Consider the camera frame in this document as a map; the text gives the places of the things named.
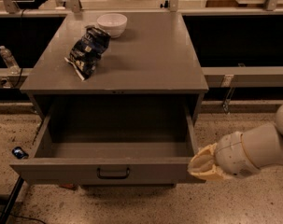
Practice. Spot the white ceramic bowl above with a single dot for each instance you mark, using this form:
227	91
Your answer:
113	23

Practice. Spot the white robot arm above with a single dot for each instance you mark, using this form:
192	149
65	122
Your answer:
240	155

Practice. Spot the metal shelf bracket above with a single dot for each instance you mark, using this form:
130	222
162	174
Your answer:
229	95

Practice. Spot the black top drawer handle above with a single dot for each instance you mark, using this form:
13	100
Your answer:
112	174

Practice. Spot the grey top drawer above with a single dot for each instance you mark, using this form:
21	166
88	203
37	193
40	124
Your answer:
152	135

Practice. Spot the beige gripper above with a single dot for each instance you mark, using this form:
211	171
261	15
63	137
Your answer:
232	154

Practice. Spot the black floor pole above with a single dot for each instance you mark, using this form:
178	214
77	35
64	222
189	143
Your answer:
11	200

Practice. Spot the blue soda can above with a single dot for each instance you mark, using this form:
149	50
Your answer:
19	153

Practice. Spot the orange soda can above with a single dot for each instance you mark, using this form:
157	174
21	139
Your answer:
68	186

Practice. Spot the blue crumpled chip bag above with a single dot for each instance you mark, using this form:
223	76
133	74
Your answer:
85	54

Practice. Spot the clear plastic water bottle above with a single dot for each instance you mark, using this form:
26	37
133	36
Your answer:
9	60

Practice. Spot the grey drawer cabinet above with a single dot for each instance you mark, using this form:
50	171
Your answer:
154	55

